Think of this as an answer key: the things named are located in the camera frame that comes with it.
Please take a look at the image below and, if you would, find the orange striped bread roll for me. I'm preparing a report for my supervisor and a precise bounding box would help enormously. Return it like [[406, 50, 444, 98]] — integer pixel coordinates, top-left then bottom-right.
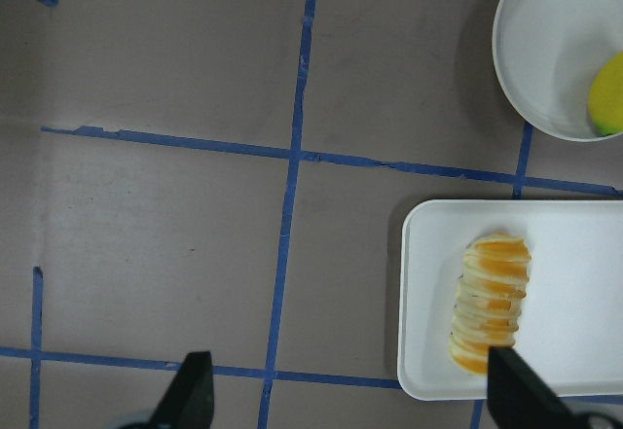
[[449, 232, 531, 375]]

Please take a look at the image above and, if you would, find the white rectangular tray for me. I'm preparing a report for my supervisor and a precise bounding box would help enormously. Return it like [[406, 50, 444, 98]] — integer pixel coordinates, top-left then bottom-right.
[[397, 199, 622, 401]]

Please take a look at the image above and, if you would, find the yellow lemon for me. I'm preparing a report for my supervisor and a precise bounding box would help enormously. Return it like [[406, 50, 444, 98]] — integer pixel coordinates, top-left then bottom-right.
[[588, 53, 622, 136]]

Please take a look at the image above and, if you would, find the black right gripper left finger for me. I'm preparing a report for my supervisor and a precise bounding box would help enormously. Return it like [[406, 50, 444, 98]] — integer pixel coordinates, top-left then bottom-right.
[[146, 351, 215, 429]]

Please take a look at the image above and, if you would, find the white shallow bowl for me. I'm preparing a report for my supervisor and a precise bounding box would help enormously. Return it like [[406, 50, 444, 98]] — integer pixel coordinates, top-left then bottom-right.
[[492, 0, 622, 142]]

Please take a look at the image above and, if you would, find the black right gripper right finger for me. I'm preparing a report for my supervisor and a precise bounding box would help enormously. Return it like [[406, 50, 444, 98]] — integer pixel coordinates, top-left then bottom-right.
[[487, 347, 622, 429]]

